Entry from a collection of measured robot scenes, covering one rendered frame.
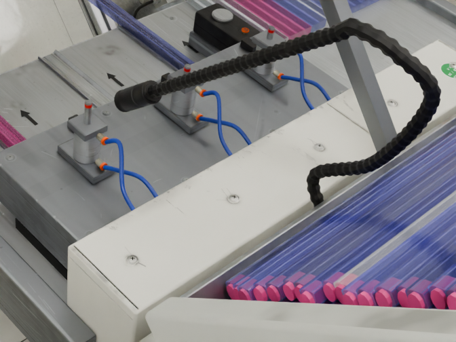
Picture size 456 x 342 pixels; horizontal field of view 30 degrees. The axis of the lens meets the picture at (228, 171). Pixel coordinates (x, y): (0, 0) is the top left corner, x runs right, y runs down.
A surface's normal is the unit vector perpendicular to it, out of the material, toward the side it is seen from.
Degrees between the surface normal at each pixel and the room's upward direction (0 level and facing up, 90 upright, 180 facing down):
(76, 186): 46
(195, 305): 90
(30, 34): 0
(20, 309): 90
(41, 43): 0
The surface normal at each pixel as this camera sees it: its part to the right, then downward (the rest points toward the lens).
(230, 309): -0.38, -0.91
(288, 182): 0.14, -0.72
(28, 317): -0.71, 0.40
